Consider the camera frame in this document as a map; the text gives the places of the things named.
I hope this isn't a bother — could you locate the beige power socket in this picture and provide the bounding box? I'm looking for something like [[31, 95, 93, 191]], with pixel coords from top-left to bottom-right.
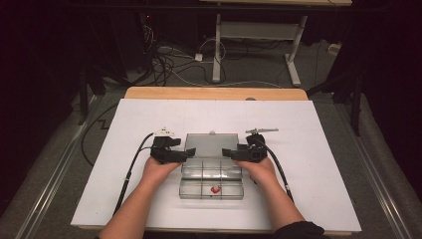
[[327, 42, 342, 57]]

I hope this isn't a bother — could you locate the black floor cable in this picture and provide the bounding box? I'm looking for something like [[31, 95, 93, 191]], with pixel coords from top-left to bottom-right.
[[80, 103, 119, 167]]

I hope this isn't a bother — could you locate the person's left hand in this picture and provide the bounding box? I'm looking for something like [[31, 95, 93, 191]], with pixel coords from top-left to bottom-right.
[[140, 155, 183, 191]]

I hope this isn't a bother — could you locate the hand-held gripper black cable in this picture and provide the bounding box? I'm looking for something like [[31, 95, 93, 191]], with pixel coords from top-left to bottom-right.
[[112, 131, 156, 217], [254, 136, 296, 204]]

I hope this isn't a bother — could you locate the metal floor rail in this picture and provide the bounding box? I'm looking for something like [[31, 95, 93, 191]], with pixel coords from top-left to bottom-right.
[[13, 94, 103, 239], [332, 99, 414, 239]]

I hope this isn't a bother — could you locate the white metal desk frame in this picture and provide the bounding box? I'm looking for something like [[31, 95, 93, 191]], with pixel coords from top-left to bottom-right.
[[198, 0, 353, 88]]

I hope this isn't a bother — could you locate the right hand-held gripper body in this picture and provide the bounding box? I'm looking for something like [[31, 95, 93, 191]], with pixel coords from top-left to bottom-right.
[[237, 127, 280, 163]]

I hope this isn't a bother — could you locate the white table board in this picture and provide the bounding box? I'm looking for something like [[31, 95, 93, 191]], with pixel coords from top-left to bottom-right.
[[70, 98, 362, 233]]

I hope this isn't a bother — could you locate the right hand-held gripper black cable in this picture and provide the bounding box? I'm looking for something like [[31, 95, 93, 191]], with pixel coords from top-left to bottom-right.
[[254, 136, 296, 204]]

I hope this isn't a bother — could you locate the transparent grey compartment box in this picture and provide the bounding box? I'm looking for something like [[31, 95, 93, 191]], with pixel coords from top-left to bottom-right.
[[178, 130, 245, 201]]

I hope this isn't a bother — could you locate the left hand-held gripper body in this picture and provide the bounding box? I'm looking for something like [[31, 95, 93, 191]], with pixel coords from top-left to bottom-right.
[[149, 126, 182, 165]]

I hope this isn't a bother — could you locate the left hand-held gripper black cable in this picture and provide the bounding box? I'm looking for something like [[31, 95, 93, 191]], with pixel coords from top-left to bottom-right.
[[112, 131, 156, 217]]

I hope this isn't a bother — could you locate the black sleeve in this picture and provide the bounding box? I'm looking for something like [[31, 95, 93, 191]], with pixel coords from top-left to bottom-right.
[[272, 220, 326, 239]]

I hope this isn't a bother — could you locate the black stand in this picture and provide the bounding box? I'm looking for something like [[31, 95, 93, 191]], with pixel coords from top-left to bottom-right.
[[77, 64, 107, 126], [307, 64, 364, 137]]

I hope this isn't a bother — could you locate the bundle of floor cables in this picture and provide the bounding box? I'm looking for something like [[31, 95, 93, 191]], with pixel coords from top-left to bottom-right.
[[138, 23, 230, 88]]

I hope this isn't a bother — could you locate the person's right hand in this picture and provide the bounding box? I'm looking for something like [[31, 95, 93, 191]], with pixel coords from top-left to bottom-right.
[[231, 156, 277, 193]]

